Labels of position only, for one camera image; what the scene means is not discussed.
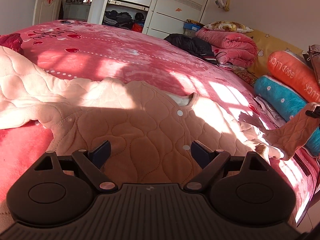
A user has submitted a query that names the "pink quilted pajama top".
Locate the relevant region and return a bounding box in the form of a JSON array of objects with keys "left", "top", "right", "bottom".
[{"left": 1, "top": 47, "right": 319, "bottom": 185}]

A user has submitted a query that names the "dark clothes lower shelf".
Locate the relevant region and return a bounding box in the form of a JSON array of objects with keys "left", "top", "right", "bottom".
[{"left": 102, "top": 10, "right": 145, "bottom": 33}]

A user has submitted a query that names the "white bedroom door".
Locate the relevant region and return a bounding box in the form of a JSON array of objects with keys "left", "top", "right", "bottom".
[{"left": 32, "top": 0, "right": 61, "bottom": 25}]

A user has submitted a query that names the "teal flower print pillow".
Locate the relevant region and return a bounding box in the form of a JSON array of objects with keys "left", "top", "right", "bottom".
[{"left": 254, "top": 75, "right": 319, "bottom": 159}]

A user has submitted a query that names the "orange good luck pillow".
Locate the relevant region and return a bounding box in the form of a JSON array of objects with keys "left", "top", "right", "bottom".
[{"left": 267, "top": 50, "right": 319, "bottom": 102}]

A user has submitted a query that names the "folded mauve puffer jacket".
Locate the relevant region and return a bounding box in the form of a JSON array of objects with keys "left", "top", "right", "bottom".
[{"left": 303, "top": 44, "right": 320, "bottom": 84}]

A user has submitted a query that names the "yellow cartoon headboard cover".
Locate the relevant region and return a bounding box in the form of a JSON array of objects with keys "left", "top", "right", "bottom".
[{"left": 245, "top": 30, "right": 303, "bottom": 77}]

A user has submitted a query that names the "folded pink fleece blanket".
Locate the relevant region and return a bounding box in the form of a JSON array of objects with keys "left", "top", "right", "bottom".
[{"left": 195, "top": 28, "right": 258, "bottom": 68}]

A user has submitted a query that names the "black jacket on bed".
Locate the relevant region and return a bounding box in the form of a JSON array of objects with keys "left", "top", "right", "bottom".
[{"left": 164, "top": 34, "right": 219, "bottom": 65}]

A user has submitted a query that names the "floral yellow white pillow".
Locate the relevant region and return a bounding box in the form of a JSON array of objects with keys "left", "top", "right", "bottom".
[{"left": 204, "top": 21, "right": 253, "bottom": 34}]

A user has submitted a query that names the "blue box by wardrobe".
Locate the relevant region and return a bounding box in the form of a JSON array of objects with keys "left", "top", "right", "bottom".
[{"left": 183, "top": 23, "right": 202, "bottom": 31}]

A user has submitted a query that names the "red quilted down jacket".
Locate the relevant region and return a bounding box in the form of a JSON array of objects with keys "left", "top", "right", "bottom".
[{"left": 0, "top": 33, "right": 24, "bottom": 55}]

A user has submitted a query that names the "white wardrobe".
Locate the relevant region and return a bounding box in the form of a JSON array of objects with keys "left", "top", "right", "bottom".
[{"left": 87, "top": 0, "right": 208, "bottom": 38}]

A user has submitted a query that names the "yellow tassel wall hanging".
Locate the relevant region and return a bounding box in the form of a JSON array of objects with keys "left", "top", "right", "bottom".
[{"left": 215, "top": 0, "right": 231, "bottom": 11}]

